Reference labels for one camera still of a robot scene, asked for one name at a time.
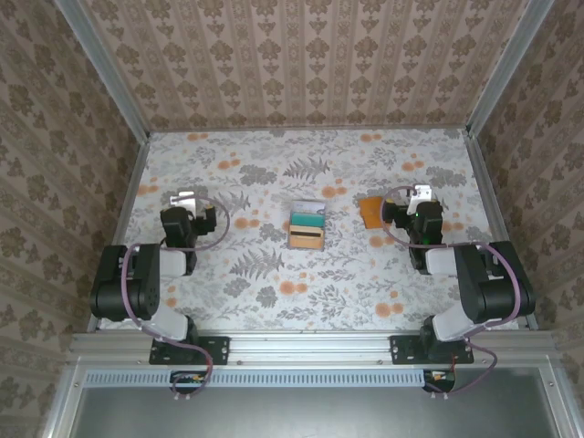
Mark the orange leather card holder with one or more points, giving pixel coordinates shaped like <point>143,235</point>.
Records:
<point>370,213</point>

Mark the silver credit card stack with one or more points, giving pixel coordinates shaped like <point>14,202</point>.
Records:
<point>310,207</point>

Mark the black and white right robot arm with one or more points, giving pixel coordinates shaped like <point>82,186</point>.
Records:
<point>497,292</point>

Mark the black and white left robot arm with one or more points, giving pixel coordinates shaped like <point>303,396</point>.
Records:
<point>114,292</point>

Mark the aluminium side rail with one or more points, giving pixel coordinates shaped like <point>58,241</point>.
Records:
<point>130,201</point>
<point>490,201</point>

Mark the clear acrylic card box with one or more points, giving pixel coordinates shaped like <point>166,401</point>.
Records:
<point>308,226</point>

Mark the aluminium corner post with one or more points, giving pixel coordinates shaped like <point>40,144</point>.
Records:
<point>107,68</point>
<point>506,68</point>

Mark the grey metal panel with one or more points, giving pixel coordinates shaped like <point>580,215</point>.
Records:
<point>310,413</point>

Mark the gold credit card stack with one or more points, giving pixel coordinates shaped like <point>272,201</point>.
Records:
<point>306,241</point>

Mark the aluminium frame rail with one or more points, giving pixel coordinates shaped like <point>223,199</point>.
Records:
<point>310,349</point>

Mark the black connector board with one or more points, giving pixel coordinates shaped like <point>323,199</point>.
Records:
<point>440,379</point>
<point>187,379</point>

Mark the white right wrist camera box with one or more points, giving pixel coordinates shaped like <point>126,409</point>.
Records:
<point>422,191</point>

